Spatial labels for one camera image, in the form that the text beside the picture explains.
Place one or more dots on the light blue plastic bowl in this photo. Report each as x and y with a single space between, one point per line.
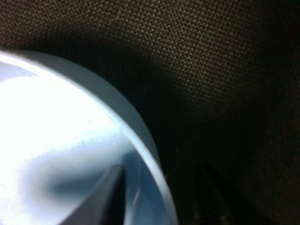
61 127

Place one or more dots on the black table cloth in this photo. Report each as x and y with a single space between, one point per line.
216 81

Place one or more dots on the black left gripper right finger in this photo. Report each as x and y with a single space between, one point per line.
220 204

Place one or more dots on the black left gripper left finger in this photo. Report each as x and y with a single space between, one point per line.
106 203

